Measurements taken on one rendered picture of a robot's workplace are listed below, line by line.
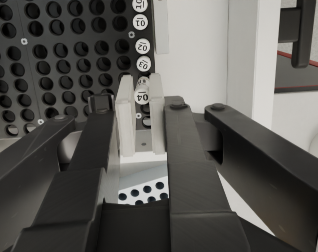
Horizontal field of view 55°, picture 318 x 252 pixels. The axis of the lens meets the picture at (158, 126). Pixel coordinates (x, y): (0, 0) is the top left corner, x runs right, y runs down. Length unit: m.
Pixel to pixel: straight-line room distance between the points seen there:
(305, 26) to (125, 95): 0.18
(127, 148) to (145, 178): 0.29
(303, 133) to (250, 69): 0.24
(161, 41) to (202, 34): 0.05
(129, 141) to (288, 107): 0.35
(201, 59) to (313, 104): 0.21
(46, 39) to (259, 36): 0.18
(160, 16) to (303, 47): 0.14
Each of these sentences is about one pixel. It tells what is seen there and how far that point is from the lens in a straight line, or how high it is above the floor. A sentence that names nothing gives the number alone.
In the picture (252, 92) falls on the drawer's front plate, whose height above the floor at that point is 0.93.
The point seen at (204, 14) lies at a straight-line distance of 0.34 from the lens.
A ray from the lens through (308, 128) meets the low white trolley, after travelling 0.50.
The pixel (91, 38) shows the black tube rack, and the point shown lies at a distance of 0.28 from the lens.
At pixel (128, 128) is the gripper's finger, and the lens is 0.15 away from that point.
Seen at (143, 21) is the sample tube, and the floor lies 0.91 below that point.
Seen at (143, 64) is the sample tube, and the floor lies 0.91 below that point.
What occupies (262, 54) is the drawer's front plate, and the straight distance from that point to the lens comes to 0.26.
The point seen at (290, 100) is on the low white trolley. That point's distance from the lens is 0.47.
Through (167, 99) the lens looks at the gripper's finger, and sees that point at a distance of 0.17.
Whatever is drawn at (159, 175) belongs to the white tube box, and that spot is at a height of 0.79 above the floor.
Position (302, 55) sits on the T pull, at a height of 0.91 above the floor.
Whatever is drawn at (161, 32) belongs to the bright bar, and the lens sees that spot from 0.32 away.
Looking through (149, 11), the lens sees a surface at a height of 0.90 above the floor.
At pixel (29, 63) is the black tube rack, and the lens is 0.30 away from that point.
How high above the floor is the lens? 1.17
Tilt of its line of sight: 70 degrees down
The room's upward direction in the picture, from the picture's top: 176 degrees clockwise
